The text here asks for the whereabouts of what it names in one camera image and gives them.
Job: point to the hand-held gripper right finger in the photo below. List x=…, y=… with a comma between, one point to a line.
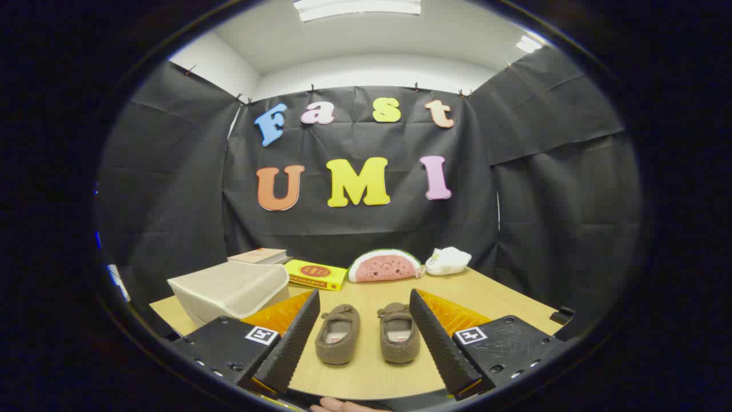
x=437, y=343

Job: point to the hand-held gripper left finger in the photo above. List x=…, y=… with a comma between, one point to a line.
x=294, y=343

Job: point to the brown fuzzy shoe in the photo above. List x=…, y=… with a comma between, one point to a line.
x=398, y=343
x=337, y=343

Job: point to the beige fabric storage box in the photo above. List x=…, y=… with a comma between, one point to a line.
x=229, y=289

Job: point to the yellow book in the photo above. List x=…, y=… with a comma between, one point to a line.
x=314, y=273

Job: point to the white plush toy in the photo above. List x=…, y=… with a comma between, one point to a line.
x=449, y=262

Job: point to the grey book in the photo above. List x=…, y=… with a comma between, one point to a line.
x=284, y=261

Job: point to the watermelon slice plush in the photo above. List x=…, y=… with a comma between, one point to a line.
x=383, y=268

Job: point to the beige book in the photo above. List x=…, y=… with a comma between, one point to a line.
x=257, y=255

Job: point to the black table clamp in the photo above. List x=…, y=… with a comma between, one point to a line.
x=563, y=316

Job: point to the small ceiling light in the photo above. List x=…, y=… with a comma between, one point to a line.
x=529, y=44

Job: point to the long ceiling light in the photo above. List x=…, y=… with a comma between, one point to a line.
x=357, y=7

